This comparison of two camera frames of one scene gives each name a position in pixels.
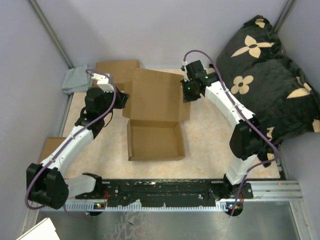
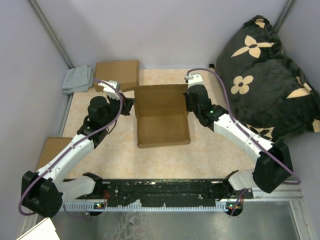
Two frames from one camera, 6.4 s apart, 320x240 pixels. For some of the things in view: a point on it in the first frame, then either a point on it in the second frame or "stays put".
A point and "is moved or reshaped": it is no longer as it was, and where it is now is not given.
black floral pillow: (261, 77) stays put
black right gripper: (186, 97) → (187, 97)
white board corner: (44, 230) stays put
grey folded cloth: (76, 79) stays put
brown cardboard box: (156, 112) is moved or reshaped
